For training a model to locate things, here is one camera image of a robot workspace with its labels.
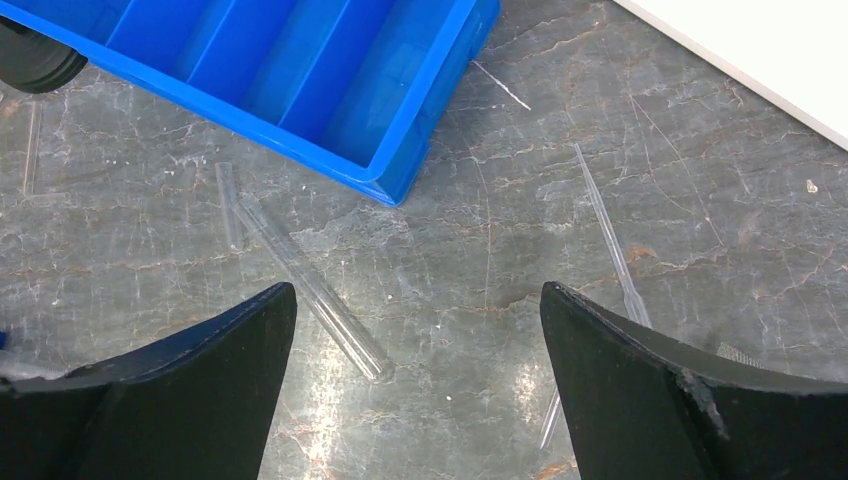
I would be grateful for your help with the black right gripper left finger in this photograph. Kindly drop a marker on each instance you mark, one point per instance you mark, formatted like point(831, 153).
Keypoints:
point(197, 404)

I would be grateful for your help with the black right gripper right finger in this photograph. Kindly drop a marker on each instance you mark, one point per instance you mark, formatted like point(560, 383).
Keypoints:
point(642, 405)

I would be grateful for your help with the clear plastic pipette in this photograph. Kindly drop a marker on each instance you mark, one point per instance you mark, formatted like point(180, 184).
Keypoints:
point(633, 301)

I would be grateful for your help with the clear glass test tube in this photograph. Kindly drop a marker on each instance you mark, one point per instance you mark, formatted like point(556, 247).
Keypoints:
point(349, 334)

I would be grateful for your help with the small clear glass tube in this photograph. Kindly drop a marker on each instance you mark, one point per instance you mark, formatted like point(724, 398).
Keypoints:
point(227, 190)

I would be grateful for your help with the thin clear glass rod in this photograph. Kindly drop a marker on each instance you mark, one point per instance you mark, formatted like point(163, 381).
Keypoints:
point(32, 151)

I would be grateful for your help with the blue divided plastic tray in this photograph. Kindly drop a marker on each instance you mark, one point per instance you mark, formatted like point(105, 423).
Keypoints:
point(350, 89)

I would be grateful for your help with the white plastic lid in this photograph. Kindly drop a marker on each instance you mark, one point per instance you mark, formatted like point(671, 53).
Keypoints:
point(792, 53)

